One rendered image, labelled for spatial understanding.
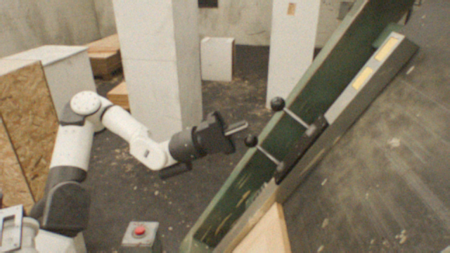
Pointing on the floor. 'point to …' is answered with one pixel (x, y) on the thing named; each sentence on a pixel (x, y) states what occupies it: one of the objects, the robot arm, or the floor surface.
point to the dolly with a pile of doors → (120, 96)
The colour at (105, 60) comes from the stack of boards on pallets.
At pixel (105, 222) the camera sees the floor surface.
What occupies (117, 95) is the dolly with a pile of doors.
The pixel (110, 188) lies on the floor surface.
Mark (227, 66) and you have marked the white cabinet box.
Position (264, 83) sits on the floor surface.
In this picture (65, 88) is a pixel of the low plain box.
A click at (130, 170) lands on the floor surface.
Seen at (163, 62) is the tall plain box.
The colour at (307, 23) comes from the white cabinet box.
